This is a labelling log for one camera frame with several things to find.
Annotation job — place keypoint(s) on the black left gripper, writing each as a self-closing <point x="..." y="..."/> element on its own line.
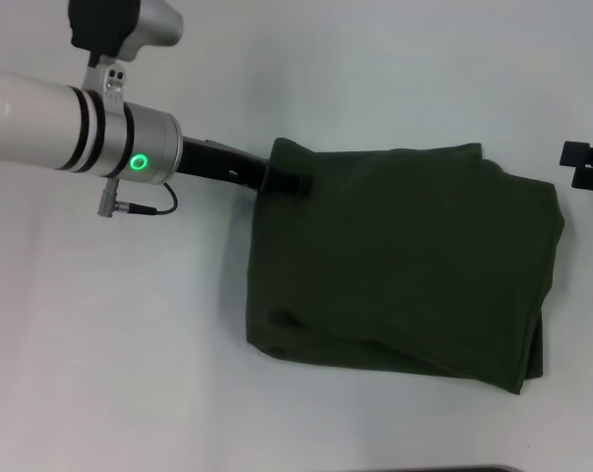
<point x="217" y="164"/>

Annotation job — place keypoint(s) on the dark green FREE! t-shirt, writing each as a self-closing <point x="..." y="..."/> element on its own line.
<point x="399" y="260"/>

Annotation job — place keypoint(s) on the silver metal connector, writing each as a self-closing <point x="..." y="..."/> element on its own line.
<point x="110" y="196"/>

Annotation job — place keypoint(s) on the silver camera mount bracket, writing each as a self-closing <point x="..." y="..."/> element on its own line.
<point x="106" y="81"/>

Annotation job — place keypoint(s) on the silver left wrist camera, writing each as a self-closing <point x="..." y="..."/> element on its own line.
<point x="129" y="24"/>

